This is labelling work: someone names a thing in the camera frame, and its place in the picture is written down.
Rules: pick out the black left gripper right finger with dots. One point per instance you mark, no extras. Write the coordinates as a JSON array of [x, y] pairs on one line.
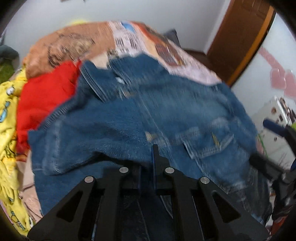
[[201, 210]]

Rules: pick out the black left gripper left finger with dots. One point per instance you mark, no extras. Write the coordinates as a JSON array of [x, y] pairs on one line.
[[92, 210]]

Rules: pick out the blue denim jacket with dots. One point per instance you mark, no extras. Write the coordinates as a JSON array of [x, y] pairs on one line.
[[117, 114]]

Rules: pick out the yellow cartoon print garment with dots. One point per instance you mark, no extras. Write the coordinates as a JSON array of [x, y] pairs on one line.
[[17, 213]]

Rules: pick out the red garment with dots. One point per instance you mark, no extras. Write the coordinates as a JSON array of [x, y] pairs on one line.
[[40, 96]]

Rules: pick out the brown wooden door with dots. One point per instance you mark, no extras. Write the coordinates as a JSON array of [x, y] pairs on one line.
[[243, 29]]

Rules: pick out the newspaper print bed sheet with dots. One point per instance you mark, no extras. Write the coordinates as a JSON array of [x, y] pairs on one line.
[[99, 42]]

